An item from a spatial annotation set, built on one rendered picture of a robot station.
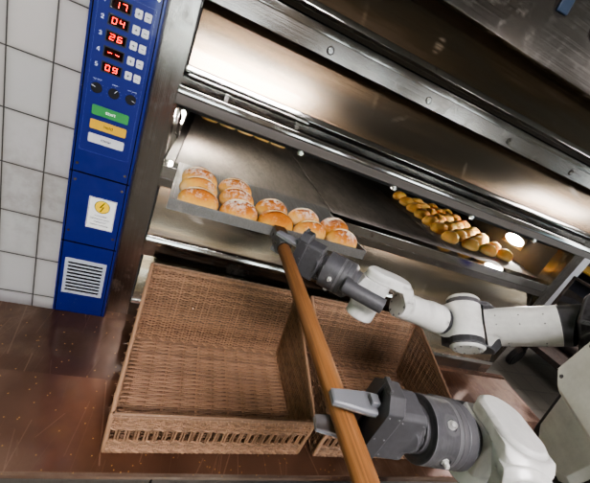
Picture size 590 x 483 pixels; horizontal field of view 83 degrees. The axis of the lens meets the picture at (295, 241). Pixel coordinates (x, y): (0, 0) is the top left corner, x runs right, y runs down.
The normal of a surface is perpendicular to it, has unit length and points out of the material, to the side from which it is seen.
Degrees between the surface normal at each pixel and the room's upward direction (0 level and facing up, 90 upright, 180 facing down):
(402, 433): 90
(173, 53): 90
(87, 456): 0
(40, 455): 0
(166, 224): 70
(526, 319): 58
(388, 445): 90
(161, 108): 90
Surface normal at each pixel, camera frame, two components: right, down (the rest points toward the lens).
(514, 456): -0.14, -0.54
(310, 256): -0.35, 0.26
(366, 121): 0.30, 0.17
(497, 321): -0.50, -0.54
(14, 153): 0.18, 0.48
